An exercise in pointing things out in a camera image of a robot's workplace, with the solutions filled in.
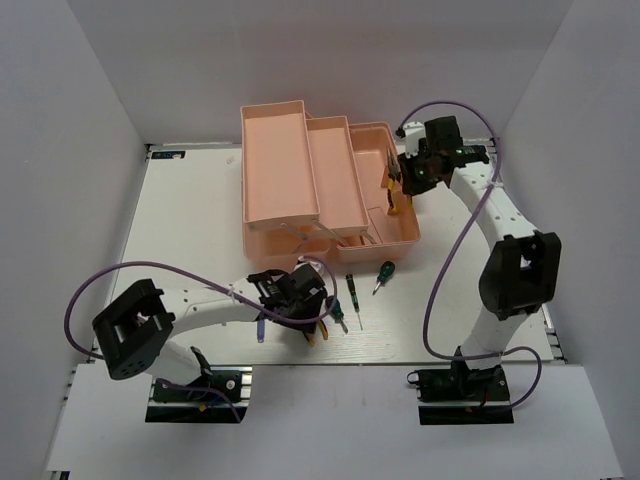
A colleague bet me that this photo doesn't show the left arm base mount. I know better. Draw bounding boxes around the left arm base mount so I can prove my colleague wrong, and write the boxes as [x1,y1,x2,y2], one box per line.
[145,366,253,424]

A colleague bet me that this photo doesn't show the thin green precision screwdriver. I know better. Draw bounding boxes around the thin green precision screwdriver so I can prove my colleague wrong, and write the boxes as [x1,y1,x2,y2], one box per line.
[345,274,363,329]

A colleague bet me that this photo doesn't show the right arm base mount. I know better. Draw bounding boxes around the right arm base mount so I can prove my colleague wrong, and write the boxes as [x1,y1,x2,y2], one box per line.
[406,361,514,426]

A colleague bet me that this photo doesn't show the green stubby screwdriver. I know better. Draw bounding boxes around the green stubby screwdriver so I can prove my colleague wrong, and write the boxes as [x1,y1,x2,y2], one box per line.
[372,261,396,295]
[325,295,349,334]

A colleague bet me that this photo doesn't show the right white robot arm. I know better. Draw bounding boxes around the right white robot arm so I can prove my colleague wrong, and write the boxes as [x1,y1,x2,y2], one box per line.
[398,116,562,399]

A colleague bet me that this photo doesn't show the yellow needle nose pliers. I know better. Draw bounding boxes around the yellow needle nose pliers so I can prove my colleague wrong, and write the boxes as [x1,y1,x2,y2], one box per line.
[386,148,414,215]

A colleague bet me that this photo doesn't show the pink plastic toolbox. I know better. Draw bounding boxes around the pink plastic toolbox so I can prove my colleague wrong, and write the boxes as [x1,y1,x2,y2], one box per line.
[241,100,421,270]

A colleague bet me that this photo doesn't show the blue handled long screwdriver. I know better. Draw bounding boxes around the blue handled long screwdriver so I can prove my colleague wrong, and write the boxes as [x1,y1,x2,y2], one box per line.
[256,320,266,343]

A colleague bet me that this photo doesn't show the yellow combination pliers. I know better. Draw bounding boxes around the yellow combination pliers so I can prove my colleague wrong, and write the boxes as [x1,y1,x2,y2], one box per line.
[303,320,329,347]

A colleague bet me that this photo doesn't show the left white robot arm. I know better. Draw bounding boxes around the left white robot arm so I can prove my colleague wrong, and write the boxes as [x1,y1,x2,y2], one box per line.
[92,256,328,399]

